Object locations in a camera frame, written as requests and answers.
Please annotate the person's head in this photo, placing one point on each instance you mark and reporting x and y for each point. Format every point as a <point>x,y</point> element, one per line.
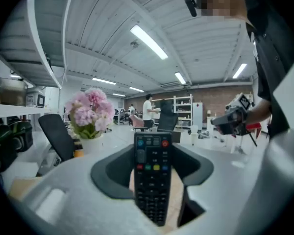
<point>223,1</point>

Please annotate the black office chair with headrest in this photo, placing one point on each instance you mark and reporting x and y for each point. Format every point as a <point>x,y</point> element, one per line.
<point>167,116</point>

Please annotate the person's right hand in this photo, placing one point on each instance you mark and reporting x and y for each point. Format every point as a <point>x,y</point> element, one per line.
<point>221,129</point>

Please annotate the white vase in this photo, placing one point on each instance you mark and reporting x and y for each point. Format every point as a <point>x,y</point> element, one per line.
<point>91,144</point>

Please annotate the black remote control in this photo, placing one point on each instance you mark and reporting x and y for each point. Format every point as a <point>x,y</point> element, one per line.
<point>152,180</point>

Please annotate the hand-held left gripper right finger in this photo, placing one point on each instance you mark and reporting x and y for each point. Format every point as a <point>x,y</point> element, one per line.
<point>210,199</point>

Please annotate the white refrigerator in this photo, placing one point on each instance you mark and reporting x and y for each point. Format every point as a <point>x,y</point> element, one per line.
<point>197,116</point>

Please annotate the ceiling tube light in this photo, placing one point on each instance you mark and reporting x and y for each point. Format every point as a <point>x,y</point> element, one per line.
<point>104,81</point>
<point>149,41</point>
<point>239,70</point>
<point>180,78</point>
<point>136,89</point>

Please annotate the white appliance with black window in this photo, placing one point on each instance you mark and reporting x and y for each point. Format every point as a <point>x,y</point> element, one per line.
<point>40,100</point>

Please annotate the black bag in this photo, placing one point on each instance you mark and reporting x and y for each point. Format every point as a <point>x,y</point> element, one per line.
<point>12,141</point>

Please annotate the black head-mounted camera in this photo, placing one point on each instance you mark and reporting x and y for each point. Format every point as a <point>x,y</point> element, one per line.
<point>192,6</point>

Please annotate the orange cushion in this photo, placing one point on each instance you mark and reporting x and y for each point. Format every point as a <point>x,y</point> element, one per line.
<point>79,153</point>

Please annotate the white black floor device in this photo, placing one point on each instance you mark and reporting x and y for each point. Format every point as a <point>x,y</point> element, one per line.
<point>204,134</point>

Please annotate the white long desk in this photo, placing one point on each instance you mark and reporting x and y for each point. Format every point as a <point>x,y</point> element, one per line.
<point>14,110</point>

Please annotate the red tablecloth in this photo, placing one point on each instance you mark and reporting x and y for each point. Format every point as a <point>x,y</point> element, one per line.
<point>256,126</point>

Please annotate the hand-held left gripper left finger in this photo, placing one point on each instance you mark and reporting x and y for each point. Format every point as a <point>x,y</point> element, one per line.
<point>76,192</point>

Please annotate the small table lamp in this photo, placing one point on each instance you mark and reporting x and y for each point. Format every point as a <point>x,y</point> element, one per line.
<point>209,113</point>

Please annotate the black mesh armchair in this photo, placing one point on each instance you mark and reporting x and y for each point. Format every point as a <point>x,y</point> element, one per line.
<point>56,136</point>

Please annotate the pink draped chair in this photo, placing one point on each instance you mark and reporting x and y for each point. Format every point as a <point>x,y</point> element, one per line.
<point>137,121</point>

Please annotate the person's black shirt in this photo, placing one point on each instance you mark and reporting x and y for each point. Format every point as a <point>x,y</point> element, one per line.
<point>272,33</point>

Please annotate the person's right forearm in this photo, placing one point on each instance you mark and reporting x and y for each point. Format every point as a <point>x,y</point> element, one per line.
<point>258,112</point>

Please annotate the large steel pot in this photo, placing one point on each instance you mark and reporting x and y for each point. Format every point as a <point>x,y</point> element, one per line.
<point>11,94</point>

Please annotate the pink flower bouquet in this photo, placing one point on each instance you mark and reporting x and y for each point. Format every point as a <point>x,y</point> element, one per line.
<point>90,111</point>

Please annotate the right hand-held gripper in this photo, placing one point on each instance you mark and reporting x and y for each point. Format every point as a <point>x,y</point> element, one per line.
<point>237,121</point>

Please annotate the white open shelf unit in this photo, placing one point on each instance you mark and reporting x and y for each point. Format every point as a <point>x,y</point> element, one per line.
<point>191,106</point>

